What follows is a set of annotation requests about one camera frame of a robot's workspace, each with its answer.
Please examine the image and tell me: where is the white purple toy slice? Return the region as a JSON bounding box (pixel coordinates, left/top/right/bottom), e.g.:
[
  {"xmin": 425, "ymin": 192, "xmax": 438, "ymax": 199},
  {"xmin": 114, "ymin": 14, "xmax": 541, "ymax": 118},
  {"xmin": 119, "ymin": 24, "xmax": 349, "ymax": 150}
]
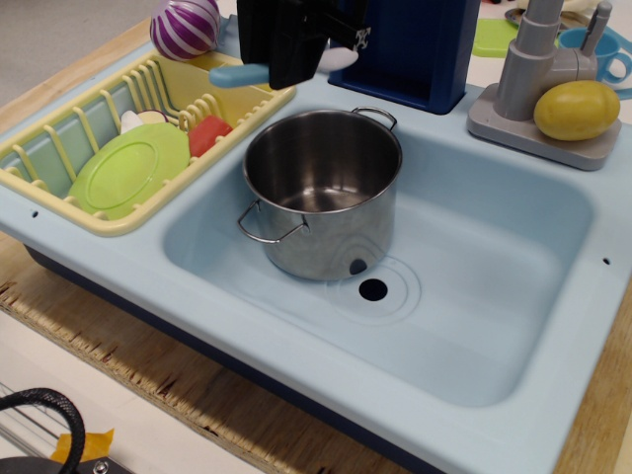
[{"xmin": 120, "ymin": 110, "xmax": 169, "ymax": 134}]

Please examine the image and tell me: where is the purple striped toy onion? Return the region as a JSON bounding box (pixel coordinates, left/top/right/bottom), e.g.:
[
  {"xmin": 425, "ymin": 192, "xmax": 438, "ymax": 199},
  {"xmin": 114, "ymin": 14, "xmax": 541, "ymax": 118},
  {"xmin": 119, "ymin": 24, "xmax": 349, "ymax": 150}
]
[{"xmin": 149, "ymin": 0, "xmax": 221, "ymax": 61}]

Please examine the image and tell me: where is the yellow tape piece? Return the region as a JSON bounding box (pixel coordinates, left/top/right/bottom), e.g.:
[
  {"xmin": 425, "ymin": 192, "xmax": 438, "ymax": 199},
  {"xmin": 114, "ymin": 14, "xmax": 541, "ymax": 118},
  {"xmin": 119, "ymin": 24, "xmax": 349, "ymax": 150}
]
[{"xmin": 50, "ymin": 429, "xmax": 115, "ymax": 464}]

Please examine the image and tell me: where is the yellow dish rack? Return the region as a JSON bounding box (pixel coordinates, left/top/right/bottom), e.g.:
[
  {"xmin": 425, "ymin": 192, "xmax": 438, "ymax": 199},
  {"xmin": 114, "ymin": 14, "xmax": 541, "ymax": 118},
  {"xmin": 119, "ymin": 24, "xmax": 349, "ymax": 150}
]
[{"xmin": 1, "ymin": 51, "xmax": 294, "ymax": 236}]

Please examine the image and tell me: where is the red toy food piece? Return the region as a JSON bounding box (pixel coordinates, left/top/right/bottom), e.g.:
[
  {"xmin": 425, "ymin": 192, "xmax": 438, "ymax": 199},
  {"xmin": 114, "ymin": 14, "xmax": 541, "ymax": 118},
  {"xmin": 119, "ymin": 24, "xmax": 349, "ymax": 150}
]
[{"xmin": 188, "ymin": 116, "xmax": 233, "ymax": 157}]

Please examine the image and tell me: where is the yellow toy potato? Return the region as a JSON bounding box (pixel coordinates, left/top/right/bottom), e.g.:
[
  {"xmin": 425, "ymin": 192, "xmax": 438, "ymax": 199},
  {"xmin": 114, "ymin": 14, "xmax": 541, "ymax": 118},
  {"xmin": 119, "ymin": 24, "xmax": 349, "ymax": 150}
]
[{"xmin": 533, "ymin": 80, "xmax": 620, "ymax": 141}]

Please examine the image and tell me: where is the black braided cable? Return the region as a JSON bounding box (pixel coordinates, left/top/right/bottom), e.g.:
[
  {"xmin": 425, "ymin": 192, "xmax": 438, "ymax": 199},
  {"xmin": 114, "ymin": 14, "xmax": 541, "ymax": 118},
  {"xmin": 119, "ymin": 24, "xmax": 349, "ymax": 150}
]
[{"xmin": 0, "ymin": 387, "xmax": 88, "ymax": 470}]

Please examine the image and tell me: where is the dark metal base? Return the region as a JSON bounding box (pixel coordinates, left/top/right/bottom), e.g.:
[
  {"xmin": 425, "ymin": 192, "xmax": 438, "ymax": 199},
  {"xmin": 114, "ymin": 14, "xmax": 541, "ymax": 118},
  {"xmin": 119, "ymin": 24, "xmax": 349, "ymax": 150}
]
[{"xmin": 1, "ymin": 457, "xmax": 130, "ymax": 474}]

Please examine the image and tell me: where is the green plastic board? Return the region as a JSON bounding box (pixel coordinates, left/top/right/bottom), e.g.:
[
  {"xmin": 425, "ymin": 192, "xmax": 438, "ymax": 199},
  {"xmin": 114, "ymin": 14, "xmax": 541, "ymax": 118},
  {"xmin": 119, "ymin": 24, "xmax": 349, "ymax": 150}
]
[{"xmin": 472, "ymin": 19, "xmax": 517, "ymax": 58}]

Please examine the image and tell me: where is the blue handled white spoon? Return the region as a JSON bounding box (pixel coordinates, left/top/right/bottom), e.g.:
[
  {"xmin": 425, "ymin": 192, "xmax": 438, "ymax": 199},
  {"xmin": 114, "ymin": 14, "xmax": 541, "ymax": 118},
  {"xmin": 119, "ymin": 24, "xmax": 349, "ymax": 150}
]
[{"xmin": 208, "ymin": 47, "xmax": 359, "ymax": 90}]

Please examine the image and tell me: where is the green plastic plate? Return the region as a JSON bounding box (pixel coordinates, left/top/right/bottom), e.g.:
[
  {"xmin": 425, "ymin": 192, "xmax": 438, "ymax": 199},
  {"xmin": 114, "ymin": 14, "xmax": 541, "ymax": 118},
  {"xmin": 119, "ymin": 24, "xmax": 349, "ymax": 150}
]
[{"xmin": 68, "ymin": 122, "xmax": 191, "ymax": 220}]

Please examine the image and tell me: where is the stainless steel pot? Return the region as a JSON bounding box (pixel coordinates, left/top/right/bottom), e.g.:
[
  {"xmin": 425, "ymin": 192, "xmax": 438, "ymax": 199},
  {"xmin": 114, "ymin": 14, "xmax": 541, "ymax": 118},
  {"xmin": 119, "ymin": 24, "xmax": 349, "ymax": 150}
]
[{"xmin": 237, "ymin": 107, "xmax": 403, "ymax": 281}]

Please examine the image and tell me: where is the blue toy cup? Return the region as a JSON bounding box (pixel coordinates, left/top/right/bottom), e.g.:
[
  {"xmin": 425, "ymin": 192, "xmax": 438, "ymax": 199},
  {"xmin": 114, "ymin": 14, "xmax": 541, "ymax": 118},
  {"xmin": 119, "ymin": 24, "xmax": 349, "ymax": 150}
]
[{"xmin": 558, "ymin": 27, "xmax": 631, "ymax": 85}]

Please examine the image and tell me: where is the light blue toy sink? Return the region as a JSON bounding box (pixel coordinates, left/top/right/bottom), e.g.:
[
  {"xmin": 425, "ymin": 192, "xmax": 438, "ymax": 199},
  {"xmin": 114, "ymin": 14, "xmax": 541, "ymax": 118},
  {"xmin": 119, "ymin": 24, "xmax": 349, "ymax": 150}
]
[{"xmin": 0, "ymin": 13, "xmax": 632, "ymax": 474}]

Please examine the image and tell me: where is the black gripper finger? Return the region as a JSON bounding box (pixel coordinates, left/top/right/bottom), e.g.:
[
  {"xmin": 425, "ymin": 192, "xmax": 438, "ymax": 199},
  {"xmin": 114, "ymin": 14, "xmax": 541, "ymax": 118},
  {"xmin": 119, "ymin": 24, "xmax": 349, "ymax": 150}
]
[
  {"xmin": 237, "ymin": 0, "xmax": 277, "ymax": 64},
  {"xmin": 269, "ymin": 9, "xmax": 371, "ymax": 89}
]

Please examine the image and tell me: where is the dark blue box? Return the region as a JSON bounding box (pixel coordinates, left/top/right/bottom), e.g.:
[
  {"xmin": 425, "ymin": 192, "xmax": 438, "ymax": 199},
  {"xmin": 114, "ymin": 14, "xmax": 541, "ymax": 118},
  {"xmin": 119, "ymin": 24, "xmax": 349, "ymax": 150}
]
[{"xmin": 329, "ymin": 0, "xmax": 480, "ymax": 115}]

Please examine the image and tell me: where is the grey toy faucet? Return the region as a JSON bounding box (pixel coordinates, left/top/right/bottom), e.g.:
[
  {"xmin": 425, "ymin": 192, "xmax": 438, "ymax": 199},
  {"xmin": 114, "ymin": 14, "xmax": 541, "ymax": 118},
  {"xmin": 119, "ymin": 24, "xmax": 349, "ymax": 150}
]
[{"xmin": 467, "ymin": 1, "xmax": 621, "ymax": 171}]

